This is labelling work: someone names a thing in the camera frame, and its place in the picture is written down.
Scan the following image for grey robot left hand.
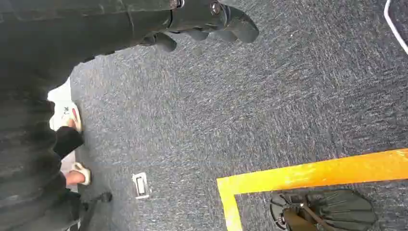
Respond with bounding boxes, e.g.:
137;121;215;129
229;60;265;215
0;0;260;98

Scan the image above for person's foot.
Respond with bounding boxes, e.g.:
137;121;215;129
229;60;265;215
64;162;92;187
60;105;83;133

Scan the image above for ribbed grey left arm sleeve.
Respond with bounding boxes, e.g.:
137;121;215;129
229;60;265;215
0;94;84;231

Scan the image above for white floor socket plate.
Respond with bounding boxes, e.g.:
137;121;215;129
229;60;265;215
131;172;151;201

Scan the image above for yellow floor tape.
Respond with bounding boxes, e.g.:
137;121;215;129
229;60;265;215
216;148;408;231

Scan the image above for black robot foot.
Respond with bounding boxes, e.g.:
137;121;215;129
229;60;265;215
269;188;379;231

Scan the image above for white cable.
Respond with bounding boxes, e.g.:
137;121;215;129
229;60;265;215
383;0;408;55

